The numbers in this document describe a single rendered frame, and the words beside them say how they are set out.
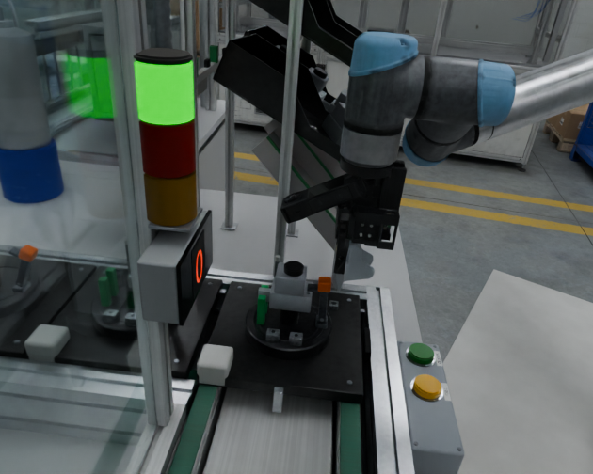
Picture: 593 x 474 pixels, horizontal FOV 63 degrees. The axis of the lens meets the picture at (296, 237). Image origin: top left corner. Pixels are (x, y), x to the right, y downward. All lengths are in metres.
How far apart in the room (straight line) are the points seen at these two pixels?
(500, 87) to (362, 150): 0.17
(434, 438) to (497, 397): 0.27
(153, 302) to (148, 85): 0.20
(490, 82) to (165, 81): 0.37
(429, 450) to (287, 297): 0.28
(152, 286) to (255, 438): 0.32
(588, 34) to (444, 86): 8.91
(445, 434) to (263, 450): 0.25
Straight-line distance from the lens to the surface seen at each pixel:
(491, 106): 0.62
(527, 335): 1.13
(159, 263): 0.46
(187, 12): 0.84
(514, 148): 4.88
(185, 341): 0.78
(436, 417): 0.74
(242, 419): 0.74
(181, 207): 0.47
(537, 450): 0.91
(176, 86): 0.44
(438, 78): 0.60
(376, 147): 0.61
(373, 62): 0.59
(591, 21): 9.47
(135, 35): 0.45
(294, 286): 0.72
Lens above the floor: 1.49
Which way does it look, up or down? 29 degrees down
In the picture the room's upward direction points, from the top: 5 degrees clockwise
